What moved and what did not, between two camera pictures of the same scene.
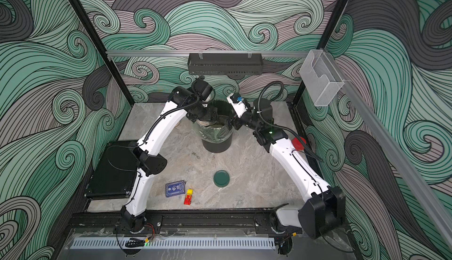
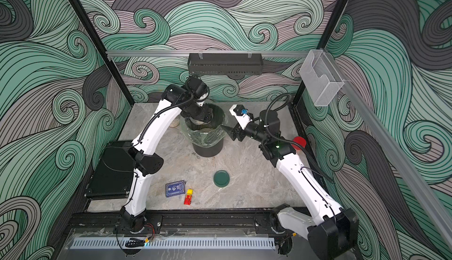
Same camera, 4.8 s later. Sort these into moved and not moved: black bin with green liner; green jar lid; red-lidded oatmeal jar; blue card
Moved: black bin with green liner
Not moved: red-lidded oatmeal jar; blue card; green jar lid
